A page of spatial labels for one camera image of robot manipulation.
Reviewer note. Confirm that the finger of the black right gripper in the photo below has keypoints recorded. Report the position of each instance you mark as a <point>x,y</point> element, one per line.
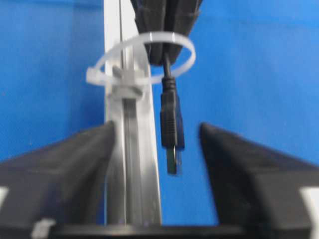
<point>150,17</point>
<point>180,17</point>

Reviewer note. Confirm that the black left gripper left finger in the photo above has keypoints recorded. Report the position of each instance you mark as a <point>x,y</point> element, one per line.
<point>61,183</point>

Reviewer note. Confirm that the white zip tie loop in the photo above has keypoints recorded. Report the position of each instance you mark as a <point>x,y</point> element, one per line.
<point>135,78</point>

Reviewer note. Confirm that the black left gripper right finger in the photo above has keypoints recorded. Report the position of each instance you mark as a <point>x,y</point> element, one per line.
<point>256,187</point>

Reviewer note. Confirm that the aluminium extrusion frame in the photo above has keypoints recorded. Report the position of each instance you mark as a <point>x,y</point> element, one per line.
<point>132,190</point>

